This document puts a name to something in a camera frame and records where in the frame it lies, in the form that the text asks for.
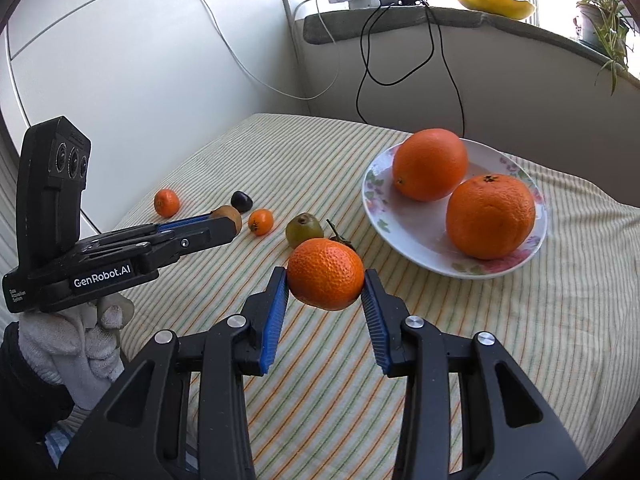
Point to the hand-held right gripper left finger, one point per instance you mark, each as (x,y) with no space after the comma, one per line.
(275,320)

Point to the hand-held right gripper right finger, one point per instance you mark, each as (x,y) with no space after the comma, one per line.
(372,320)

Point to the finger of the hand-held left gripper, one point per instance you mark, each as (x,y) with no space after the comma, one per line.
(200,237)
(185,222)

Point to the small mandarin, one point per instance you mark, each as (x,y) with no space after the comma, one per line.
(167,203)

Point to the small brown kiwi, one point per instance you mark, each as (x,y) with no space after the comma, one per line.
(229,217)

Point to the dark plum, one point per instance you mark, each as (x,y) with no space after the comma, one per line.
(346,243)
(241,201)

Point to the small kumquat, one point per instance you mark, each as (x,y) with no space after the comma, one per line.
(261,222)

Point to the mandarin with stem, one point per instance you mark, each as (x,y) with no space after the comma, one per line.
(325,275)

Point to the green round fruit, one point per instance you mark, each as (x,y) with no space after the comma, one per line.
(304,231)

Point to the floral rim plate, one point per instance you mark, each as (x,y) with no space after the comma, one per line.
(425,240)

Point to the rough large orange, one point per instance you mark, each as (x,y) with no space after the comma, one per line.
(490,217)

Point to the smooth large orange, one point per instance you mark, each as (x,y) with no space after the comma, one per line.
(430,165)

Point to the person's left hand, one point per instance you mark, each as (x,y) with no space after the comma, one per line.
(75,350)

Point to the striped tablecloth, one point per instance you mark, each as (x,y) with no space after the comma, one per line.
(475,360)

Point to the white cabinet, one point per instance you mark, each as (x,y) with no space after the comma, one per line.
(125,60)

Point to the blue striped cloth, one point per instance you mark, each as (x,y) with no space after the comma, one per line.
(57,447)

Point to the grey windowsill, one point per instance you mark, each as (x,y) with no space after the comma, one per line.
(350,25)

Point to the yellow wavy bowl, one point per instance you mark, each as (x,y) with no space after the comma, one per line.
(492,5)

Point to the potted spider plant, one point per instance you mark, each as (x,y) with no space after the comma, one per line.
(590,25)

